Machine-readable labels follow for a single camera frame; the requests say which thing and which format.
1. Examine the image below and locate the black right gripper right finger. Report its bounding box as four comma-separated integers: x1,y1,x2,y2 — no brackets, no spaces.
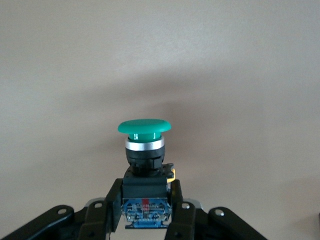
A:
164,179,269,240

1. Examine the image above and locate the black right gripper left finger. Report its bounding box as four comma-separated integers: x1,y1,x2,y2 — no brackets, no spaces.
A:
0,178,124,240

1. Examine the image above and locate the green mushroom push button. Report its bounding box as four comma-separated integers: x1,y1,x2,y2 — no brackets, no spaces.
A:
117,118,177,230

